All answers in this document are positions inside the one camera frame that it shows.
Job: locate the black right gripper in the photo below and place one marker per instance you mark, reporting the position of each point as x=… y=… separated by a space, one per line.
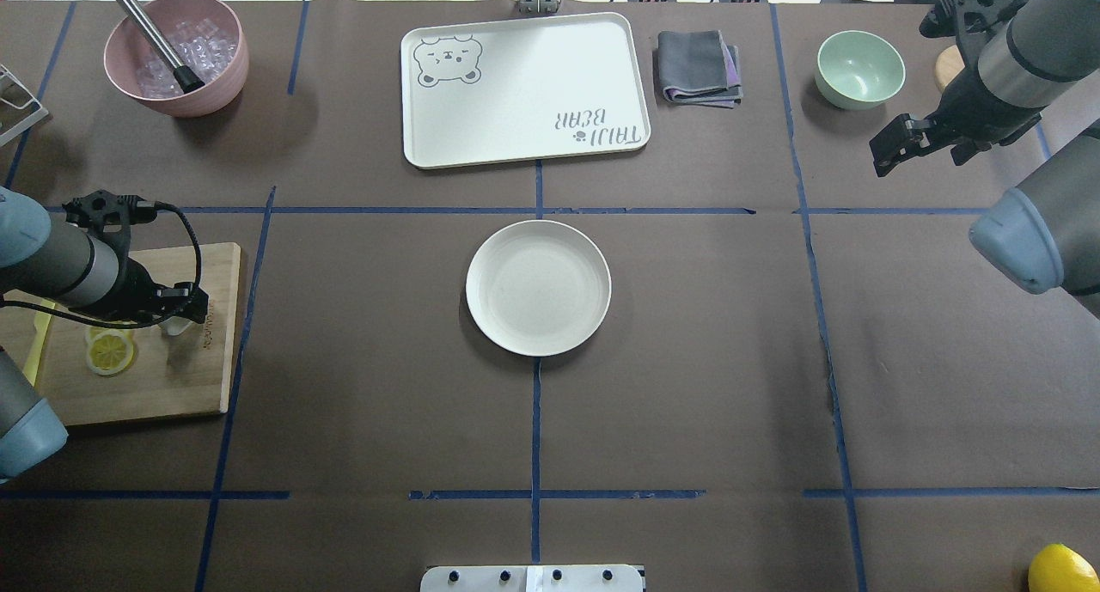
x=969 y=106

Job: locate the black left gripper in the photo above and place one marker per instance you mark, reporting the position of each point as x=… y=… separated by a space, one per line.
x=137 y=286

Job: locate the cream round plate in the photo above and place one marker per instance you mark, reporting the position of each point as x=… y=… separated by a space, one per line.
x=538 y=288

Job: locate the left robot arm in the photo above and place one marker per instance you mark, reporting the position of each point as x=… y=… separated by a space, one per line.
x=82 y=265

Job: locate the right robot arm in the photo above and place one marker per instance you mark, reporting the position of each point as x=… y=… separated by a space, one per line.
x=1018 y=57

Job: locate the white bear tray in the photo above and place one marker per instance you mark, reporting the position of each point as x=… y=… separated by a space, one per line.
x=517 y=90

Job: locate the bamboo cutting board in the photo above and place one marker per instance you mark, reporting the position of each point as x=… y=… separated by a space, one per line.
x=186 y=375

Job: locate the light green bowl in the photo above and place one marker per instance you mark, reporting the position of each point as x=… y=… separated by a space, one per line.
x=857 y=70

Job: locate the wooden mug tree stand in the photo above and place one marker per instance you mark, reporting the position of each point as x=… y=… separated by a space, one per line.
x=947 y=65

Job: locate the lemon slice bottom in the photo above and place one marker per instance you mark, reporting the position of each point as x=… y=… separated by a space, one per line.
x=110 y=355

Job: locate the lemon slice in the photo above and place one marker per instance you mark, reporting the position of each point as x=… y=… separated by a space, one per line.
x=92 y=333
x=110 y=355

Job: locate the lemon slice middle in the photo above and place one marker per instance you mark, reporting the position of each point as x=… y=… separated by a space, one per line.
x=92 y=333

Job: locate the yellow plastic knife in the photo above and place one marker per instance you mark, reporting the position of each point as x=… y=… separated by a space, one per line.
x=31 y=365

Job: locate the steel muddler black tip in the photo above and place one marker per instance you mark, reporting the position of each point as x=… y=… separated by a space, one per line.
x=185 y=77

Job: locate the grey folded cloth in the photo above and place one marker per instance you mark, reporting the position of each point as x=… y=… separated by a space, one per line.
x=699 y=68

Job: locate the clear ice cubes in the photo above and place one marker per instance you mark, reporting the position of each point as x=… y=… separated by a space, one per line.
x=205 y=47

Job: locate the pink bowl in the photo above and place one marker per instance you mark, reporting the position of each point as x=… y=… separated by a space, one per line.
x=126 y=49

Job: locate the yellow lemon lower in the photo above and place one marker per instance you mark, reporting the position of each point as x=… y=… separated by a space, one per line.
x=1059 y=568

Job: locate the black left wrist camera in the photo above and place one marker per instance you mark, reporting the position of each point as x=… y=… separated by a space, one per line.
x=109 y=218

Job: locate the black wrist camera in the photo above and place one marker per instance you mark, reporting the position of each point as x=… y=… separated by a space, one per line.
x=109 y=218
x=973 y=23

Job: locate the white wire cup rack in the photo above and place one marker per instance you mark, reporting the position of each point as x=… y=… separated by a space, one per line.
x=20 y=109

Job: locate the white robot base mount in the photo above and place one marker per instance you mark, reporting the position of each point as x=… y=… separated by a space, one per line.
x=599 y=577

